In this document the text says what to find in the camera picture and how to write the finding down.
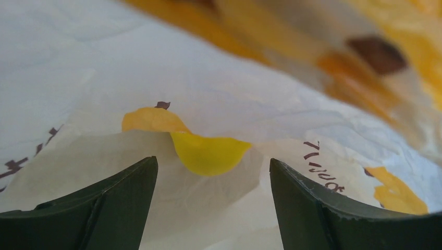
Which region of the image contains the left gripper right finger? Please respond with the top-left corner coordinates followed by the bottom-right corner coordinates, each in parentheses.
top-left (269, 159), bottom-right (441, 249)

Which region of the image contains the yellow fake fruit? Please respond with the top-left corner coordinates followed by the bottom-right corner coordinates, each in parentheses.
top-left (170, 132), bottom-right (252, 177)

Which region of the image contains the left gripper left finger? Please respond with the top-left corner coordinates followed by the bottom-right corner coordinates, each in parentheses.
top-left (1, 156), bottom-right (158, 249)

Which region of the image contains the orange translucent plastic bag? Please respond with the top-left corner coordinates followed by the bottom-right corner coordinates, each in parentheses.
top-left (1, 1), bottom-right (441, 249)

